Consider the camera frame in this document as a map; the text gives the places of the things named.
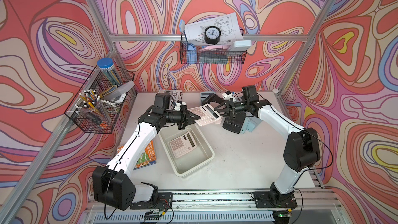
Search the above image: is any black calculator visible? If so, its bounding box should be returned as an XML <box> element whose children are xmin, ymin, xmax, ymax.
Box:
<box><xmin>222</xmin><ymin>113</ymin><xmax>246</xmax><ymax>134</ymax></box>
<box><xmin>202</xmin><ymin>93</ymin><xmax>224</xmax><ymax>105</ymax></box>

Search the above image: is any colourful treehouse book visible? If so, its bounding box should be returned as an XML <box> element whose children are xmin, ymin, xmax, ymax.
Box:
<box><xmin>134</xmin><ymin>141</ymin><xmax>157</xmax><ymax>170</ymax></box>

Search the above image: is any white paper drawing sheet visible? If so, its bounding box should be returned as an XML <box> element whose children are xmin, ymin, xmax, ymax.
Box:
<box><xmin>184</xmin><ymin>13</ymin><xmax>243</xmax><ymax>46</ymax></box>

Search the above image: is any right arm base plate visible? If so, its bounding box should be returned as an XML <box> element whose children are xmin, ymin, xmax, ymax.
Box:
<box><xmin>252</xmin><ymin>191</ymin><xmax>297</xmax><ymax>209</ymax></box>

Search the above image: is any pink calculator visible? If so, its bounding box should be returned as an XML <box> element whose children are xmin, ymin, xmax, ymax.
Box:
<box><xmin>189</xmin><ymin>104</ymin><xmax>222</xmax><ymax>127</ymax></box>
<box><xmin>169</xmin><ymin>131</ymin><xmax>198</xmax><ymax>158</ymax></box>

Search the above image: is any teal calculator at back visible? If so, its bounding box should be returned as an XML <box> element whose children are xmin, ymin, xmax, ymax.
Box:
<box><xmin>200</xmin><ymin>91</ymin><xmax>215</xmax><ymax>103</ymax></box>

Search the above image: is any black wire side basket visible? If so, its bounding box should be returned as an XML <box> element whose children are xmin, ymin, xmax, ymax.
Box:
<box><xmin>64</xmin><ymin>68</ymin><xmax>128</xmax><ymax>134</ymax></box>

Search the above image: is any black round clock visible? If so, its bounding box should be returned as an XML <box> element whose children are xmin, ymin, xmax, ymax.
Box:
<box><xmin>204</xmin><ymin>26</ymin><xmax>221</xmax><ymax>45</ymax></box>

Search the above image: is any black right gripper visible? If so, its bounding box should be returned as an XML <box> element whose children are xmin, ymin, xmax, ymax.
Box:
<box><xmin>214</xmin><ymin>97</ymin><xmax>248</xmax><ymax>118</ymax></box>

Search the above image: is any black wire back basket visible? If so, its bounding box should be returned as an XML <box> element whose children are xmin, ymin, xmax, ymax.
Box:
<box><xmin>179</xmin><ymin>28</ymin><xmax>248</xmax><ymax>65</ymax></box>

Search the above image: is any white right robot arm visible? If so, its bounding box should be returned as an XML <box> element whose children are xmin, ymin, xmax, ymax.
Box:
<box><xmin>215</xmin><ymin>86</ymin><xmax>321</xmax><ymax>196</ymax></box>

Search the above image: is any design weekly magazine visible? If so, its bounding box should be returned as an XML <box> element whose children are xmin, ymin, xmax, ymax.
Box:
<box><xmin>158</xmin><ymin>89</ymin><xmax>183</xmax><ymax>107</ymax></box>

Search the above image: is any cream plastic storage box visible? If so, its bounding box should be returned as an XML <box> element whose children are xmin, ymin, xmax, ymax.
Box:
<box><xmin>158</xmin><ymin>124</ymin><xmax>215</xmax><ymax>178</ymax></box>

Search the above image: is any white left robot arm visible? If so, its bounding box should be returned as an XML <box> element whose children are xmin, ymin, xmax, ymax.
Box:
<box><xmin>92</xmin><ymin>93</ymin><xmax>201</xmax><ymax>211</ymax></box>

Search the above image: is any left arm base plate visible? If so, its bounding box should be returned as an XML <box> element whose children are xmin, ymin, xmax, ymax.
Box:
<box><xmin>130</xmin><ymin>192</ymin><xmax>173</xmax><ymax>210</ymax></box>

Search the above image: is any blue lid pencil jar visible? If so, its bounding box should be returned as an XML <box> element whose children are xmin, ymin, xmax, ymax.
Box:
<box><xmin>97</xmin><ymin>58</ymin><xmax>123</xmax><ymax>86</ymax></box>

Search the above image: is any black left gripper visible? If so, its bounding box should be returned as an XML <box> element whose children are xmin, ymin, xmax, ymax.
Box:
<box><xmin>162</xmin><ymin>105</ymin><xmax>199</xmax><ymax>130</ymax></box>

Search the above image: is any white box in side basket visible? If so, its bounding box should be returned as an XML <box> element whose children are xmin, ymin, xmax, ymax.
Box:
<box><xmin>103</xmin><ymin>81</ymin><xmax>135</xmax><ymax>104</ymax></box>

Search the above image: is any white device in basket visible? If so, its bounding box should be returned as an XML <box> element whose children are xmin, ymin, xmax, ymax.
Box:
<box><xmin>230</xmin><ymin>40</ymin><xmax>252</xmax><ymax>52</ymax></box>

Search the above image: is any light blue calculator face down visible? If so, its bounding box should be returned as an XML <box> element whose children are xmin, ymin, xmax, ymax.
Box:
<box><xmin>240</xmin><ymin>117</ymin><xmax>262</xmax><ymax>134</ymax></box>

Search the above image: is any clear cup of pens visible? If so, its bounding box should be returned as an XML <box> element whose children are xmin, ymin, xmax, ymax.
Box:
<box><xmin>75</xmin><ymin>90</ymin><xmax>111</xmax><ymax>125</ymax></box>

